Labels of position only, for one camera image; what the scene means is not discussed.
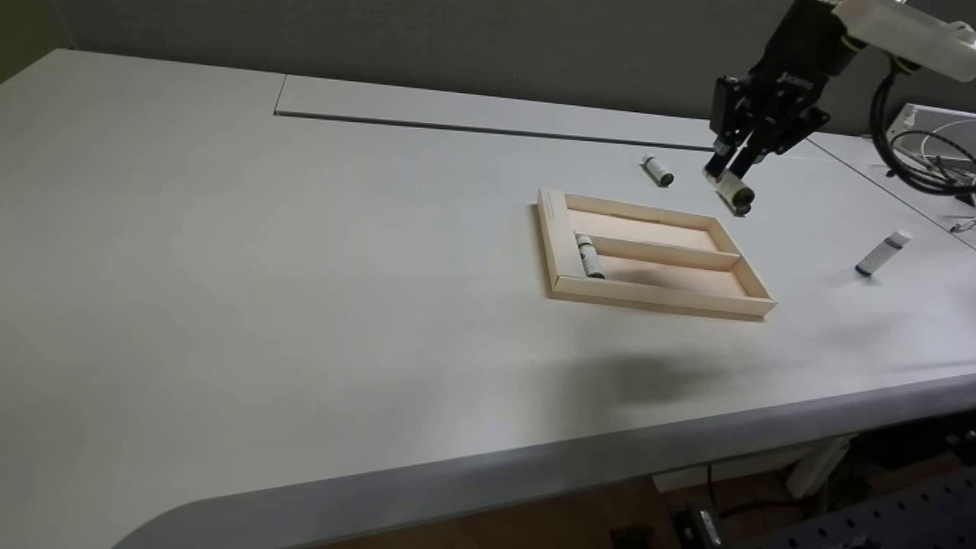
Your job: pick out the small white object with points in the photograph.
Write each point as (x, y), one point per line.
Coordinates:
(960, 228)

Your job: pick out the small black object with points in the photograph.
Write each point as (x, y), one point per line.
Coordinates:
(700, 527)

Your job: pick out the white table leg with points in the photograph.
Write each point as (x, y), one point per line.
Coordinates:
(819, 468)

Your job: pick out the black perforated board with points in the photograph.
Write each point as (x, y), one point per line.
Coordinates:
(894, 513)

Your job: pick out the white cylinder with black end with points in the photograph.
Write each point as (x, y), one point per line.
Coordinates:
(588, 257)
(656, 168)
(736, 196)

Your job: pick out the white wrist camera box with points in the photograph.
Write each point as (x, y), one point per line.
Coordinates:
(902, 34)

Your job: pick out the small grey cylinder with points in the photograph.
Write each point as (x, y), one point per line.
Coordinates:
(879, 254)

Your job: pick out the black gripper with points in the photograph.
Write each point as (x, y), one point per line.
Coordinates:
(789, 81)

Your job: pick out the light wooden frame tray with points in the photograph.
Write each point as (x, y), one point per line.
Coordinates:
(552, 254)

